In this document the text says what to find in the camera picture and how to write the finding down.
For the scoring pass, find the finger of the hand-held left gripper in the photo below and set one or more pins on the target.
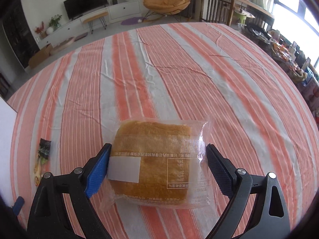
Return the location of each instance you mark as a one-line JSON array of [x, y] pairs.
[[18, 205]]

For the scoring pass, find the black television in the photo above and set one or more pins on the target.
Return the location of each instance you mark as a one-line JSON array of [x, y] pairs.
[[86, 2]]

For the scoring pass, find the large window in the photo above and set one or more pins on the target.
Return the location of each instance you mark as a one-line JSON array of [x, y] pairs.
[[299, 12]]

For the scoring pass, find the white television cabinet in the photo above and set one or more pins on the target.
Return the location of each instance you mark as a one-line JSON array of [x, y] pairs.
[[124, 11]]

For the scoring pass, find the black bowl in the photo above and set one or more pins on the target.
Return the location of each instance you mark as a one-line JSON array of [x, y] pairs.
[[254, 32]]

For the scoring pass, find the red flowers in vase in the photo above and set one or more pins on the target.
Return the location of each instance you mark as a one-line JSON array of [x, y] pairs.
[[39, 29]]

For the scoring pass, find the black display cabinet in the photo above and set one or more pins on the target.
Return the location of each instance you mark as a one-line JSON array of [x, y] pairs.
[[17, 37]]

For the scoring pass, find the black yellow snack bar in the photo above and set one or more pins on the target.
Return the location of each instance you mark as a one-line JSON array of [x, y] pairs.
[[42, 159]]

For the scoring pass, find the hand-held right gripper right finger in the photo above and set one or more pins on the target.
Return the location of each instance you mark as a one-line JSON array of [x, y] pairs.
[[219, 171]]

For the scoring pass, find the cluster of bottles and jars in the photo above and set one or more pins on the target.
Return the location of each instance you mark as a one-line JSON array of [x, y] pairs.
[[299, 52]]

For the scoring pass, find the purple round rug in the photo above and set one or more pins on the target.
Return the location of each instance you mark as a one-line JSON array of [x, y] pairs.
[[130, 21]]

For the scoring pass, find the basket of packets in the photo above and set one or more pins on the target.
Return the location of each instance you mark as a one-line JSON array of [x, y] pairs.
[[281, 52]]

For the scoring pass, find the orange grey striped blanket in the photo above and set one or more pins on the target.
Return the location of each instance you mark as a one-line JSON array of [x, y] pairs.
[[174, 84]]

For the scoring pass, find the lime green stool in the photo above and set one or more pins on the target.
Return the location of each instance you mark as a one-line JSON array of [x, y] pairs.
[[239, 17]]

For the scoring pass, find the dark slatted wooden chair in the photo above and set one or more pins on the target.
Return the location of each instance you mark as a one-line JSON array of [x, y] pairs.
[[216, 7], [261, 21]]

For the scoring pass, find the cardboard box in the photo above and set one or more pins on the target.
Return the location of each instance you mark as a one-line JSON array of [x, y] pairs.
[[41, 54]]

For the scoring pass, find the wooden bench with metal legs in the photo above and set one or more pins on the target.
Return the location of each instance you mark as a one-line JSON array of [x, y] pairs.
[[96, 16]]

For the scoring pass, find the green plant in white vase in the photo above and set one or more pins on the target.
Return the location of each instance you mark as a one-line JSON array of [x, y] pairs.
[[54, 21]]

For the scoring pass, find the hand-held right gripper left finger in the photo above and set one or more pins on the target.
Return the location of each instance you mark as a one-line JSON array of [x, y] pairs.
[[98, 174]]

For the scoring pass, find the small grey floor mat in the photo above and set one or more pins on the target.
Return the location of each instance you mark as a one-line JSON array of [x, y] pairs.
[[81, 36]]

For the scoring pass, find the wooden dining table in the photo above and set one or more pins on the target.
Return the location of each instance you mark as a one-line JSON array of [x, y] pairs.
[[251, 5]]

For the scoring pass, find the clear packet of bread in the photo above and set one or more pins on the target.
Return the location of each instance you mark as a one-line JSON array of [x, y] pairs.
[[154, 159]]

